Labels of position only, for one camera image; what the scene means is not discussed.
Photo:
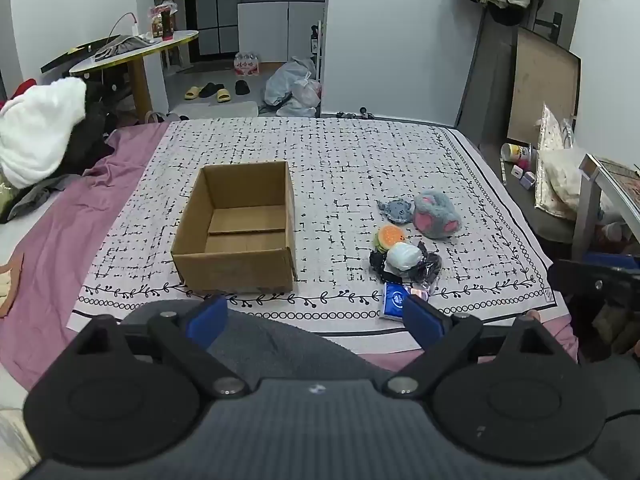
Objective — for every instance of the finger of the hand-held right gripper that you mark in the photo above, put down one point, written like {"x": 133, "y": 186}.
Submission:
{"x": 595, "y": 280}

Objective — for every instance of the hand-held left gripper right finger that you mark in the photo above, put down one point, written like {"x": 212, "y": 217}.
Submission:
{"x": 422, "y": 322}

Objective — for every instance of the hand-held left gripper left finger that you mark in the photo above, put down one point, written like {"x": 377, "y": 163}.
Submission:
{"x": 207, "y": 317}

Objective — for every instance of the brown cardboard box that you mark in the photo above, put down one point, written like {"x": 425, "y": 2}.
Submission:
{"x": 235, "y": 272}

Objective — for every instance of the grey pink paw plush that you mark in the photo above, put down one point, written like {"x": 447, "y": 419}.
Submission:
{"x": 435, "y": 215}

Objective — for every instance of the pale blue soft ball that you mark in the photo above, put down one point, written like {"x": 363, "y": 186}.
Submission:
{"x": 402, "y": 256}

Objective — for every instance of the blue tissue pack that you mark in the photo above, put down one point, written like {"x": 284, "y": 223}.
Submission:
{"x": 392, "y": 302}

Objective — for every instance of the orange burger plush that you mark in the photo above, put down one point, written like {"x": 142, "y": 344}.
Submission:
{"x": 390, "y": 236}

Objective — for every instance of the pillow in clear bag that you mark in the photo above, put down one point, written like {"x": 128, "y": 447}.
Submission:
{"x": 560, "y": 175}

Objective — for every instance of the small blue-grey plush toy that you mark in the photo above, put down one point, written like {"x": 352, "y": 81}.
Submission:
{"x": 397, "y": 211}

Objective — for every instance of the small purple box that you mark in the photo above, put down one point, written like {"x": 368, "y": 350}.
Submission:
{"x": 528, "y": 181}

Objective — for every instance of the white charger plug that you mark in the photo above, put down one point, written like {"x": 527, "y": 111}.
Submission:
{"x": 516, "y": 176}

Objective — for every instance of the pink pompom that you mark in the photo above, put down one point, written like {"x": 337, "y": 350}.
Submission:
{"x": 524, "y": 164}

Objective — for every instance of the thin pale stick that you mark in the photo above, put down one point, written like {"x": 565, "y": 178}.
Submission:
{"x": 503, "y": 172}

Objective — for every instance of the white yellow cup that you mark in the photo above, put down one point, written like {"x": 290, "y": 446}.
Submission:
{"x": 514, "y": 152}

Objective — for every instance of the brown wooden board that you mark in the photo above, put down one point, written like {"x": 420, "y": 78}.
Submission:
{"x": 542, "y": 90}

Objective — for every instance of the grey bath mat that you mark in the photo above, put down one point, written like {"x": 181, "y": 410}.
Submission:
{"x": 215, "y": 110}

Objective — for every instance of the dark grey crumpled cloth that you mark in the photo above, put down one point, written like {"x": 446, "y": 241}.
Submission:
{"x": 35, "y": 197}

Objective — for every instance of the black clothes pile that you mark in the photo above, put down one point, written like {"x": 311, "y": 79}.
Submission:
{"x": 90, "y": 130}

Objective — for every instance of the yellow slipper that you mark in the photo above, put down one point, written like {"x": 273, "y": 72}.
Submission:
{"x": 223, "y": 95}
{"x": 192, "y": 93}

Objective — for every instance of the grey board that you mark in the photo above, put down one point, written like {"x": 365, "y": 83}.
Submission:
{"x": 487, "y": 85}

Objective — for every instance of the black slipper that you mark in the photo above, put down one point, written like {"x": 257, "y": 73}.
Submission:
{"x": 242, "y": 87}
{"x": 211, "y": 90}

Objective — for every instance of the white plastic bag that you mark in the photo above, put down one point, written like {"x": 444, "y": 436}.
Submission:
{"x": 306, "y": 91}

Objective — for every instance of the white plastic bags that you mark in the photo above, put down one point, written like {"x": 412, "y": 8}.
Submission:
{"x": 282, "y": 80}

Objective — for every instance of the white fluffy garment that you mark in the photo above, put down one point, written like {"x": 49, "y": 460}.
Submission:
{"x": 40, "y": 125}

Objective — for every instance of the pack of water bottles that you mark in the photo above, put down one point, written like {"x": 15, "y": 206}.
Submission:
{"x": 246, "y": 64}

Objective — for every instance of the white oval table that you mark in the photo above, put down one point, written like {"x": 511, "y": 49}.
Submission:
{"x": 170, "y": 41}

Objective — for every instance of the grey cloth on table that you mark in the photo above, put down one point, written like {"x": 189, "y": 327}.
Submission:
{"x": 120, "y": 49}

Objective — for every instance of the dark bottle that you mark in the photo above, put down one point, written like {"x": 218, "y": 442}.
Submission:
{"x": 167, "y": 27}

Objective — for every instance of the red cloth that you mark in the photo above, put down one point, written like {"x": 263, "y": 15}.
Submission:
{"x": 20, "y": 89}

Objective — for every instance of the white cabinet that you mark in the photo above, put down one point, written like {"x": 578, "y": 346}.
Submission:
{"x": 280, "y": 30}

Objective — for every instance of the black flat board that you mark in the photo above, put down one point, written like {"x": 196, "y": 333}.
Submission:
{"x": 65, "y": 56}

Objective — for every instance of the red gift box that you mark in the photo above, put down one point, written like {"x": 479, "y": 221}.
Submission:
{"x": 159, "y": 17}

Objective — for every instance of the black framed glass door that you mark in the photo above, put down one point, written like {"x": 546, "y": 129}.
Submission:
{"x": 210, "y": 5}

